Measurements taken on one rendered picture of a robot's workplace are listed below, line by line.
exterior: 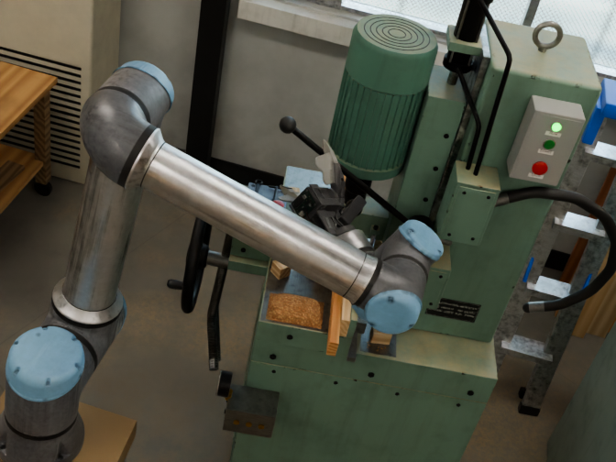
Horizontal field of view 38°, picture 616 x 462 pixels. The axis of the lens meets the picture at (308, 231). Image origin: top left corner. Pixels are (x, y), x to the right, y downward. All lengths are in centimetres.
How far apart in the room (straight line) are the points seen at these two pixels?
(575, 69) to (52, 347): 118
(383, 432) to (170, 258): 140
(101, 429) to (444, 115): 102
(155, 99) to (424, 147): 60
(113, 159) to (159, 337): 169
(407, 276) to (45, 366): 75
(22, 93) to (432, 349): 180
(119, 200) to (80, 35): 170
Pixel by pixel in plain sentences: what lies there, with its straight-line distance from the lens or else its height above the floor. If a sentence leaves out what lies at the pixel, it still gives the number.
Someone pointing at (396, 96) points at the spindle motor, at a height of 140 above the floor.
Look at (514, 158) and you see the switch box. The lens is 180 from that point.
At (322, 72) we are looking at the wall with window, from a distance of 346.
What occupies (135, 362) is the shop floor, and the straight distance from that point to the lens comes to 303.
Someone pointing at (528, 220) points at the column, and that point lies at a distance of 196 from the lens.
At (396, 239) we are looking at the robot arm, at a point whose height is 129.
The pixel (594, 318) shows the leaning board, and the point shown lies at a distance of 359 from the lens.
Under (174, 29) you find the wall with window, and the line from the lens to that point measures 355.
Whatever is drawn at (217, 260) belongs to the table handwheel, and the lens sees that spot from 219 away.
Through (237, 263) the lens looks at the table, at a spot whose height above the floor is 87.
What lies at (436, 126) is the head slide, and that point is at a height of 134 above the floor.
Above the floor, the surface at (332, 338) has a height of 94.
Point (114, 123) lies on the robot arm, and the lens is 149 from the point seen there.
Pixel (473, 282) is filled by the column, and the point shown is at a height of 98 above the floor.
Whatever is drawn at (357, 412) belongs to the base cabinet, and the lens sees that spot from 223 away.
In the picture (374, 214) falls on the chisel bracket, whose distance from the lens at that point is 204.
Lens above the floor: 228
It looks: 39 degrees down
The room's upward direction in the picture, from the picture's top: 13 degrees clockwise
